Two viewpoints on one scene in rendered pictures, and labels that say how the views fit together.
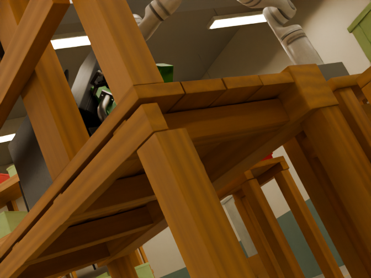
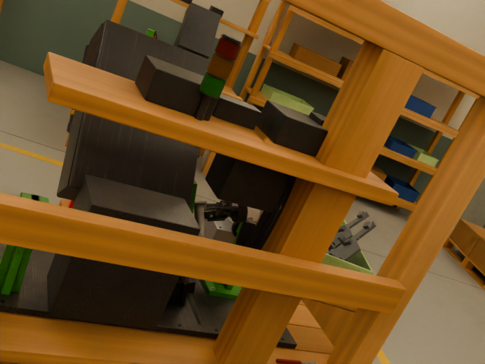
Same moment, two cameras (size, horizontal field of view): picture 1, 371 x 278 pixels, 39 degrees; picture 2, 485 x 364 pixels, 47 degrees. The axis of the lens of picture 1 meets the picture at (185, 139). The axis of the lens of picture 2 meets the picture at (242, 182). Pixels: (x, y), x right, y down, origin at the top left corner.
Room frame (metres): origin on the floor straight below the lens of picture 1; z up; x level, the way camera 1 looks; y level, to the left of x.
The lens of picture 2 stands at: (1.31, 1.77, 1.82)
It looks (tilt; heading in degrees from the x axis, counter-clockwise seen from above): 17 degrees down; 283
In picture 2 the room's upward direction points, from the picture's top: 25 degrees clockwise
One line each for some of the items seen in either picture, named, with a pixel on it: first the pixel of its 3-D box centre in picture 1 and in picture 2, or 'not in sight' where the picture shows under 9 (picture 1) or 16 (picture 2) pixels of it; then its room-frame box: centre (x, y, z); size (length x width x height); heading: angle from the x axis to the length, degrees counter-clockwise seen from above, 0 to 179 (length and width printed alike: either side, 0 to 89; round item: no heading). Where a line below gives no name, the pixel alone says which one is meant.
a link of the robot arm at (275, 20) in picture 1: (282, 21); not in sight; (1.81, -0.51, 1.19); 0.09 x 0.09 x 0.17; 58
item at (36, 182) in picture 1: (56, 163); (121, 253); (1.84, 0.47, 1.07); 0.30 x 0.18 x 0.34; 42
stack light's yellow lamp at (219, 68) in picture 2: not in sight; (220, 66); (1.74, 0.60, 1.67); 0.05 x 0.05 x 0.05
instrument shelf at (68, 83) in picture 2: not in sight; (234, 135); (1.68, 0.49, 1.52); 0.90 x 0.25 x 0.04; 42
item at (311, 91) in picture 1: (183, 188); not in sight; (2.04, 0.09, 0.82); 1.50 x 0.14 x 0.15; 42
